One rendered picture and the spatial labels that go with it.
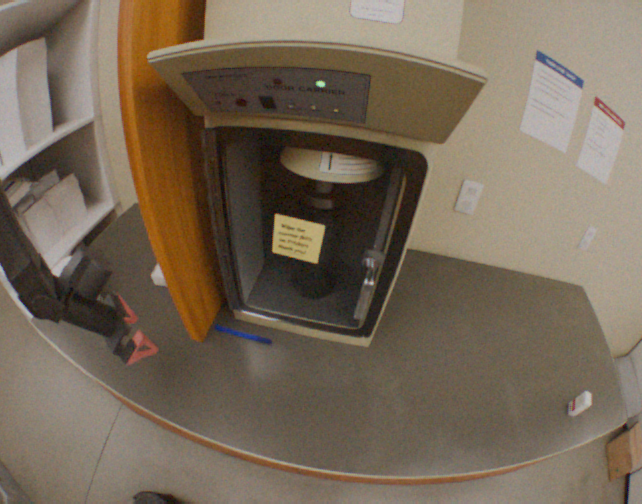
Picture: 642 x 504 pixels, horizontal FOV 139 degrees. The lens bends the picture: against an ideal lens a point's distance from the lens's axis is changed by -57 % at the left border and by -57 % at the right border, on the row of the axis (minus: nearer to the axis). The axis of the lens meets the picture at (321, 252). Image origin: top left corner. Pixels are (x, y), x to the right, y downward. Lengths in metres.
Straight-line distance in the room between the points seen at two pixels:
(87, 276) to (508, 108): 1.00
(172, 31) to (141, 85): 0.10
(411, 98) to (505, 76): 0.61
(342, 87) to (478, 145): 0.64
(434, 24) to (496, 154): 0.60
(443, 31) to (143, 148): 0.40
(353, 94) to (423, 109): 0.07
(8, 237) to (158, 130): 0.26
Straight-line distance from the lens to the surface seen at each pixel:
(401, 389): 0.63
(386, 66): 0.24
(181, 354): 0.66
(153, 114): 0.41
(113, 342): 0.51
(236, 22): 0.39
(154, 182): 0.42
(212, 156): 0.42
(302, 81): 0.28
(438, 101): 0.27
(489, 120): 0.85
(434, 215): 0.92
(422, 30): 0.35
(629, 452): 2.81
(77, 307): 0.47
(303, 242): 0.43
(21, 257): 0.41
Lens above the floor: 1.49
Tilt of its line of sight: 40 degrees down
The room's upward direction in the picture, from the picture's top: 6 degrees clockwise
